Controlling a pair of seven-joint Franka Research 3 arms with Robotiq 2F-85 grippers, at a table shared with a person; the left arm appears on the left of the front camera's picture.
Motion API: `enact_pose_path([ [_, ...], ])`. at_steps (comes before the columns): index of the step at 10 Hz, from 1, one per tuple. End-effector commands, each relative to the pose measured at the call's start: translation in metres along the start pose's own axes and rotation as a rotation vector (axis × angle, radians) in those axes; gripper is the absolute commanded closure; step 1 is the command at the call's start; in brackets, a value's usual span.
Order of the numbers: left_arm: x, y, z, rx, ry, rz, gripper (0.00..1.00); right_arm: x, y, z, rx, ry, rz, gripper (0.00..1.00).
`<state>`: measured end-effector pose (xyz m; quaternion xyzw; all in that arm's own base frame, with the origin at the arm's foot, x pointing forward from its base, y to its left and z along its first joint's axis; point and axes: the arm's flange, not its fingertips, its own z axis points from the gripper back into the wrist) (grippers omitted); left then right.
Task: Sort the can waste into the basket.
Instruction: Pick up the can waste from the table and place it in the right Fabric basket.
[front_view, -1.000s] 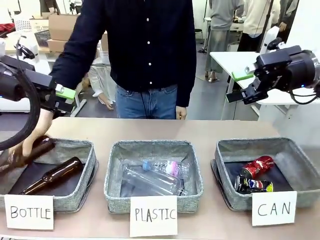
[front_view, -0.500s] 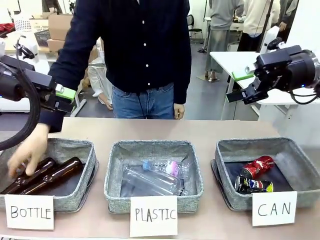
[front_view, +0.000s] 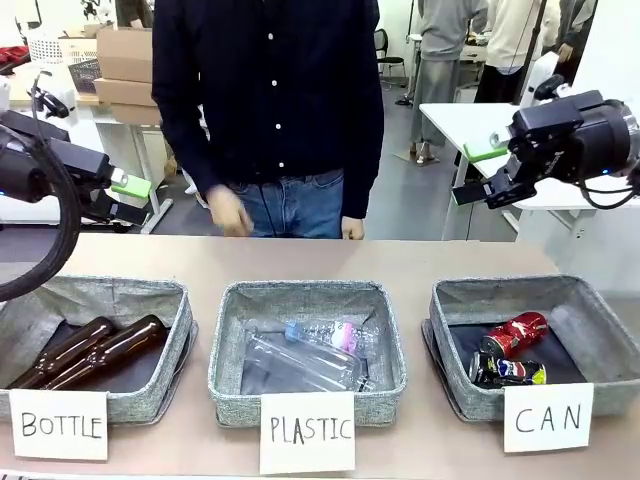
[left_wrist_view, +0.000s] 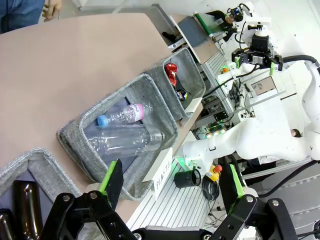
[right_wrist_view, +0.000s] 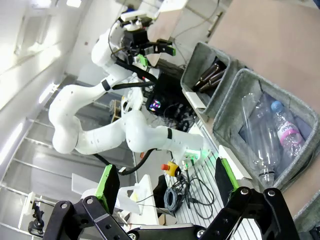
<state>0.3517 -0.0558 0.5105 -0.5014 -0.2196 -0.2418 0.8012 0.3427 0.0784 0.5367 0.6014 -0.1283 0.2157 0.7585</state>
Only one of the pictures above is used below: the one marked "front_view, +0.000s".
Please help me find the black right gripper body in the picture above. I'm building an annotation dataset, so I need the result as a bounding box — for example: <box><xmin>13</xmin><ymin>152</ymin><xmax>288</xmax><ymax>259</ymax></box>
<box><xmin>506</xmin><ymin>89</ymin><xmax>640</xmax><ymax>185</ymax></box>

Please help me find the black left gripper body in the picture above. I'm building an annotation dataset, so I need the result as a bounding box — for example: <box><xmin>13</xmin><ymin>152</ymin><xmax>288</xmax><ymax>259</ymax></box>
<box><xmin>0</xmin><ymin>110</ymin><xmax>114</xmax><ymax>222</ymax></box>

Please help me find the brown glass bottle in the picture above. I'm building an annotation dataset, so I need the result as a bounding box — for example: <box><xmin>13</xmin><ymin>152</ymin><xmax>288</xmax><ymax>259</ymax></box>
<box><xmin>42</xmin><ymin>313</ymin><xmax>169</xmax><ymax>391</ymax></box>
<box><xmin>7</xmin><ymin>316</ymin><xmax>116</xmax><ymax>390</ymax></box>

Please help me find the crushed red soda can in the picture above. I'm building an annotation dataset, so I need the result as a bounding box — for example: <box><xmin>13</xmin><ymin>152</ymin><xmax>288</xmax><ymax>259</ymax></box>
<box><xmin>480</xmin><ymin>311</ymin><xmax>550</xmax><ymax>357</ymax></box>

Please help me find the crushed dark blue soda can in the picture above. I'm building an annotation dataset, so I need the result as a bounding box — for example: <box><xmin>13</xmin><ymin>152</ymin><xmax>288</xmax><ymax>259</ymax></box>
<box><xmin>468</xmin><ymin>351</ymin><xmax>548</xmax><ymax>389</ymax></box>

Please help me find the clear bottle with blue cap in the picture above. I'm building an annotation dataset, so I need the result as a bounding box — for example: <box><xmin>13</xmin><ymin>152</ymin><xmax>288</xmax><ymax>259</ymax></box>
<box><xmin>283</xmin><ymin>319</ymin><xmax>381</xmax><ymax>359</ymax></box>

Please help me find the large clear plastic bottle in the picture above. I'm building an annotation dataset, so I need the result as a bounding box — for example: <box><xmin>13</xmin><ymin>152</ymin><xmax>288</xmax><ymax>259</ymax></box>
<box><xmin>244</xmin><ymin>332</ymin><xmax>376</xmax><ymax>394</ymax></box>

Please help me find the person's left forearm dark sleeve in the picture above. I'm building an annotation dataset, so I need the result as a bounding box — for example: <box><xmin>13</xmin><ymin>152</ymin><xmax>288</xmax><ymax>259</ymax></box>
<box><xmin>342</xmin><ymin>109</ymin><xmax>386</xmax><ymax>221</ymax></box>

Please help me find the person's right forearm dark sleeve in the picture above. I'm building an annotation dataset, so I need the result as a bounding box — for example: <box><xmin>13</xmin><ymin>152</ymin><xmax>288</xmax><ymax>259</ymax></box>
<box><xmin>152</xmin><ymin>99</ymin><xmax>229</xmax><ymax>197</ymax></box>

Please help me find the dark plastic mesh basket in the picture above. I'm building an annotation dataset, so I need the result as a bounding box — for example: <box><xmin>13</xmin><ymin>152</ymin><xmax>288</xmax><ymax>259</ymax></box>
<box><xmin>68</xmin><ymin>58</ymin><xmax>102</xmax><ymax>95</ymax></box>

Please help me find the tall white laundry basket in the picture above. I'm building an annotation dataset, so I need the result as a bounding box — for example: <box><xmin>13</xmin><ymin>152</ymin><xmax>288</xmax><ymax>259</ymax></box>
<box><xmin>25</xmin><ymin>32</ymin><xmax>64</xmax><ymax>64</ymax></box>

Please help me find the low white plastic basket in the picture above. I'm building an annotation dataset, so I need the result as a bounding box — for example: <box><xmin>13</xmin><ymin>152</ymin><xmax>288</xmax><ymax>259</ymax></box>
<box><xmin>59</xmin><ymin>37</ymin><xmax>99</xmax><ymax>66</ymax></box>

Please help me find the grey fabric basket labelled plastic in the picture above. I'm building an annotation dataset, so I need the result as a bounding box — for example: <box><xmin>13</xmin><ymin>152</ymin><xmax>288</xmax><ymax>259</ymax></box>
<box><xmin>208</xmin><ymin>279</ymin><xmax>409</xmax><ymax>427</ymax></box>

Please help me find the grey fabric basket labelled bottle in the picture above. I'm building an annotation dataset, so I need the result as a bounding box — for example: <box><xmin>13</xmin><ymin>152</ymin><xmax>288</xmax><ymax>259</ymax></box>
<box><xmin>0</xmin><ymin>274</ymin><xmax>199</xmax><ymax>426</ymax></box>

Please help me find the grey fabric basket labelled can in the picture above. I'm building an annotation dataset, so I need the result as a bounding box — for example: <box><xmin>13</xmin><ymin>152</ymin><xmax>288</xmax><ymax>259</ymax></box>
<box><xmin>421</xmin><ymin>273</ymin><xmax>640</xmax><ymax>423</ymax></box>

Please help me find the white paper sign CAN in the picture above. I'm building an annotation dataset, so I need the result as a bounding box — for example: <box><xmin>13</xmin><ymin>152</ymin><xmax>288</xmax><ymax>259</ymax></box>
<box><xmin>502</xmin><ymin>382</ymin><xmax>595</xmax><ymax>454</ymax></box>

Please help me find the person's right hand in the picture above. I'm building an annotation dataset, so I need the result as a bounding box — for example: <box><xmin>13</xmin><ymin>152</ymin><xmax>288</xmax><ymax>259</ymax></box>
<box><xmin>204</xmin><ymin>183</ymin><xmax>255</xmax><ymax>238</ymax></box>

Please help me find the person's left hand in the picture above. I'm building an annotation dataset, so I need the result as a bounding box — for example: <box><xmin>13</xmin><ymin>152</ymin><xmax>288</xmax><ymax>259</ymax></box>
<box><xmin>341</xmin><ymin>215</ymin><xmax>366</xmax><ymax>241</ymax></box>

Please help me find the white table with legs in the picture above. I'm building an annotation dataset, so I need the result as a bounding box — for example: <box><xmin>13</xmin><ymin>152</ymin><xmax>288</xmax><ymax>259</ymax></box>
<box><xmin>94</xmin><ymin>117</ymin><xmax>174</xmax><ymax>235</ymax></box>

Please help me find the closed flat cardboard box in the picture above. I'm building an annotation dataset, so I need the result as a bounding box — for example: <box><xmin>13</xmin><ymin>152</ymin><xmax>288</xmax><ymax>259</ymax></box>
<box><xmin>93</xmin><ymin>77</ymin><xmax>157</xmax><ymax>108</ymax></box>
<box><xmin>110</xmin><ymin>102</ymin><xmax>162</xmax><ymax>126</ymax></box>

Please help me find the wooden background table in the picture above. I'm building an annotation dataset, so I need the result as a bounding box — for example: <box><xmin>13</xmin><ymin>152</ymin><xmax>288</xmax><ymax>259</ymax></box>
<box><xmin>9</xmin><ymin>62</ymin><xmax>101</xmax><ymax>107</ymax></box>

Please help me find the black stand pole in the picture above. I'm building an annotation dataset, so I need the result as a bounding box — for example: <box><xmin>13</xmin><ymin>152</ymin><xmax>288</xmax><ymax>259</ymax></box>
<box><xmin>514</xmin><ymin>0</ymin><xmax>549</xmax><ymax>101</ymax></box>

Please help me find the bystander in dark jacket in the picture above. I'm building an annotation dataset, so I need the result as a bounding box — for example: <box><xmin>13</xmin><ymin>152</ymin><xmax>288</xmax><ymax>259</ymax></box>
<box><xmin>542</xmin><ymin>0</ymin><xmax>599</xmax><ymax>101</ymax></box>

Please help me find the bystander in grey clothes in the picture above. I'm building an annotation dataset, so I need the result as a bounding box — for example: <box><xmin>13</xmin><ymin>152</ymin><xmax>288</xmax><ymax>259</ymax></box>
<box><xmin>409</xmin><ymin>0</ymin><xmax>489</xmax><ymax>162</ymax></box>

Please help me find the bystander in white sweater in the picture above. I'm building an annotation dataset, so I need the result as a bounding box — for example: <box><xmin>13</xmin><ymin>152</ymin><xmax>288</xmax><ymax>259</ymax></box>
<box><xmin>474</xmin><ymin>0</ymin><xmax>561</xmax><ymax>105</ymax></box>

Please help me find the red cloth item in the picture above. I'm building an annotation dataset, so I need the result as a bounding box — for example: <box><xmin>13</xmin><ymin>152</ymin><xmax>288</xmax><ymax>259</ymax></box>
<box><xmin>0</xmin><ymin>45</ymin><xmax>32</xmax><ymax>76</ymax></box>

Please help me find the open cardboard box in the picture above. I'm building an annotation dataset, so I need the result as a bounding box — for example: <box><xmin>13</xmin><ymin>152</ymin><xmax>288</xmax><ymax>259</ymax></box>
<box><xmin>96</xmin><ymin>27</ymin><xmax>154</xmax><ymax>84</ymax></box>

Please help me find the black office chair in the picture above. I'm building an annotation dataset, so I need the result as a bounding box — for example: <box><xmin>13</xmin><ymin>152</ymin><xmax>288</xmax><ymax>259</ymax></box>
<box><xmin>373</xmin><ymin>28</ymin><xmax>407</xmax><ymax>81</ymax></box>

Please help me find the person in dark shirt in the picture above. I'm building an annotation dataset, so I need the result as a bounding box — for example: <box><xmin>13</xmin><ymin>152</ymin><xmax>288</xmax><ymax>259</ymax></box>
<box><xmin>151</xmin><ymin>0</ymin><xmax>386</xmax><ymax>240</ymax></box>

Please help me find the white paper sign BOTTLE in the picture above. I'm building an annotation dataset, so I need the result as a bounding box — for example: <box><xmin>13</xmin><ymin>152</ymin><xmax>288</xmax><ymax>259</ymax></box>
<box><xmin>8</xmin><ymin>388</ymin><xmax>110</xmax><ymax>460</ymax></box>

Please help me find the white paper sign PLASTIC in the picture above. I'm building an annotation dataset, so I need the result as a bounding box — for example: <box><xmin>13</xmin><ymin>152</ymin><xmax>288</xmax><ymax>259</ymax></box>
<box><xmin>258</xmin><ymin>391</ymin><xmax>357</xmax><ymax>475</ymax></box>

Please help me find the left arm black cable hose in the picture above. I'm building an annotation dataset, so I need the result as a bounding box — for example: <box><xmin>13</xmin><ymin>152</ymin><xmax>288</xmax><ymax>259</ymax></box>
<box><xmin>0</xmin><ymin>74</ymin><xmax>84</xmax><ymax>304</ymax></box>

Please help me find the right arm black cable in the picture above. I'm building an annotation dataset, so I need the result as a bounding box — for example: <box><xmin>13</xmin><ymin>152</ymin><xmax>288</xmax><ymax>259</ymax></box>
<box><xmin>579</xmin><ymin>169</ymin><xmax>640</xmax><ymax>211</ymax></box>

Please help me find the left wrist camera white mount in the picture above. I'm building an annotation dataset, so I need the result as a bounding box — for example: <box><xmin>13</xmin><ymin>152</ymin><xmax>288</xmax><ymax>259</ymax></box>
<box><xmin>29</xmin><ymin>69</ymin><xmax>79</xmax><ymax>121</ymax></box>

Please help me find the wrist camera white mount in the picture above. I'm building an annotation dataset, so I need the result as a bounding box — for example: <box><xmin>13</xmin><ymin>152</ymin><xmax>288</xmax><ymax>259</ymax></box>
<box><xmin>29</xmin><ymin>69</ymin><xmax>79</xmax><ymax>121</ymax></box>
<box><xmin>519</xmin><ymin>51</ymin><xmax>576</xmax><ymax>109</ymax></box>

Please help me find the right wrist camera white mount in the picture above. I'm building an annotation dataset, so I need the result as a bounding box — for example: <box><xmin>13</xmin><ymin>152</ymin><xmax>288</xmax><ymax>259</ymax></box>
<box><xmin>519</xmin><ymin>51</ymin><xmax>576</xmax><ymax>109</ymax></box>

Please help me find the thin black hanging cable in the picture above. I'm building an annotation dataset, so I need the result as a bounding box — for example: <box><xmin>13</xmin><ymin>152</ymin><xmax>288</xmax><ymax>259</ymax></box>
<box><xmin>257</xmin><ymin>182</ymin><xmax>279</xmax><ymax>237</ymax></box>

